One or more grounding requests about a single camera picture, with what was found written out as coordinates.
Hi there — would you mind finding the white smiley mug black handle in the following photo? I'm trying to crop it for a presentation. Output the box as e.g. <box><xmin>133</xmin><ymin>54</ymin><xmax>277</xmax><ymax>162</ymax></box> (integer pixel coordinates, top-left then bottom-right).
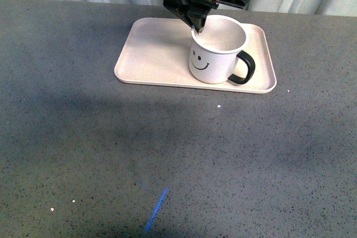
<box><xmin>189</xmin><ymin>15</ymin><xmax>255</xmax><ymax>85</ymax></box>

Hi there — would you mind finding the beige rectangular tray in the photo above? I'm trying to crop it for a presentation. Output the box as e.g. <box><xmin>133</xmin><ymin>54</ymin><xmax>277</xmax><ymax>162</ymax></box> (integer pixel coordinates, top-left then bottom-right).
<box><xmin>114</xmin><ymin>17</ymin><xmax>277</xmax><ymax>94</ymax></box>

